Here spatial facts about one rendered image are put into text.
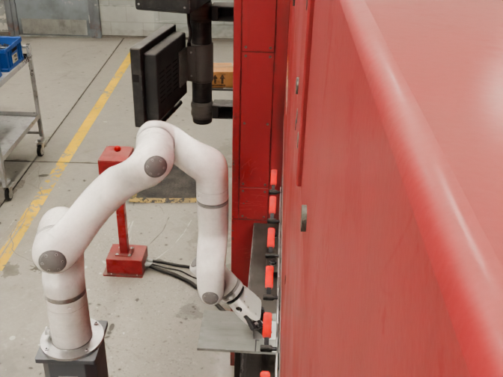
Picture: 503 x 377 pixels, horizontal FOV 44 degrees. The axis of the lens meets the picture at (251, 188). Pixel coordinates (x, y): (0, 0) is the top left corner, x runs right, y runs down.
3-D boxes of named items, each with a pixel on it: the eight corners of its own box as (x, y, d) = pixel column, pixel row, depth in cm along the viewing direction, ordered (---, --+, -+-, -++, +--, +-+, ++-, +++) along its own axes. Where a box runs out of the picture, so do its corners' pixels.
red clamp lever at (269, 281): (264, 265, 172) (263, 299, 169) (279, 265, 172) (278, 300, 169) (264, 266, 174) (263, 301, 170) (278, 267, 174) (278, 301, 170)
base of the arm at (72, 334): (31, 360, 182) (22, 311, 173) (50, 317, 198) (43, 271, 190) (96, 362, 182) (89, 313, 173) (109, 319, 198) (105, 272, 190)
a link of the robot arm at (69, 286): (40, 305, 175) (28, 235, 164) (49, 267, 191) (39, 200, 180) (84, 302, 177) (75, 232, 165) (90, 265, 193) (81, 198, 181)
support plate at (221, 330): (203, 312, 204) (203, 310, 204) (283, 316, 203) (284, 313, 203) (197, 350, 188) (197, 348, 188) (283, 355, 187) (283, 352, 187)
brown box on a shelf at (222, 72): (200, 75, 422) (200, 57, 416) (238, 76, 422) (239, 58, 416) (196, 90, 396) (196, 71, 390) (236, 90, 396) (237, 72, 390)
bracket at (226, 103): (214, 111, 321) (214, 99, 318) (260, 113, 320) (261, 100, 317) (204, 143, 286) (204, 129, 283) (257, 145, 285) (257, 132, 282)
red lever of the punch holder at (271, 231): (266, 227, 190) (265, 257, 186) (280, 227, 190) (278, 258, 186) (266, 228, 191) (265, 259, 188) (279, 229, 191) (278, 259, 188)
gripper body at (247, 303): (239, 295, 183) (263, 319, 187) (242, 275, 192) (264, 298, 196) (221, 307, 186) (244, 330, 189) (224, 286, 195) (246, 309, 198)
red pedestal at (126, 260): (110, 257, 400) (98, 140, 360) (148, 259, 399) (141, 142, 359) (102, 276, 382) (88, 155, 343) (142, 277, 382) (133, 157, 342)
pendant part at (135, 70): (168, 93, 313) (165, 22, 296) (191, 96, 311) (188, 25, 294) (133, 127, 275) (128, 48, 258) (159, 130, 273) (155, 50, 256)
